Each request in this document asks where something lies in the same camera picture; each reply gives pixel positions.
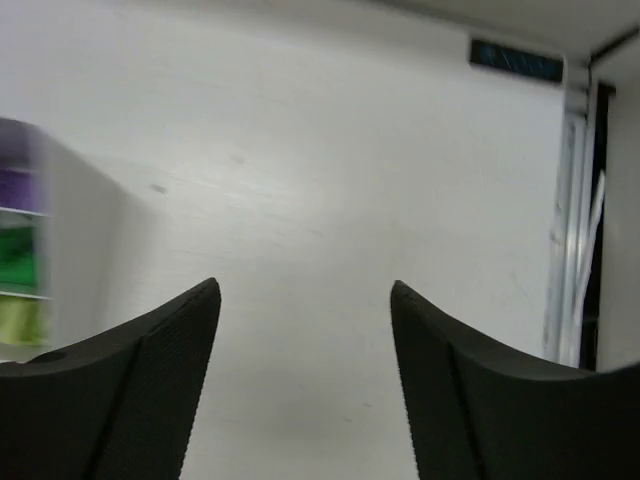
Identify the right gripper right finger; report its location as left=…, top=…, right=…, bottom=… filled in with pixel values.
left=390, top=281, right=639, bottom=479

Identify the dark green square lego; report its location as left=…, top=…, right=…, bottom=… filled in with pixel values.
left=1, top=227, right=38, bottom=287

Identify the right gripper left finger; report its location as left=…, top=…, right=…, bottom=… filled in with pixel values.
left=1, top=278, right=221, bottom=479

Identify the blue label sticker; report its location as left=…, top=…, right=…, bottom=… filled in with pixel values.
left=468, top=38, right=564, bottom=85

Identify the light green lego brick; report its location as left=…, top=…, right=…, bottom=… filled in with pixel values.
left=0, top=296, right=46, bottom=346

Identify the dark purple lego brick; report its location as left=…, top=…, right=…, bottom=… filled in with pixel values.
left=0, top=170, right=37, bottom=211

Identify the right white divided container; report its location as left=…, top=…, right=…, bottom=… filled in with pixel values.
left=1, top=118, right=122, bottom=362

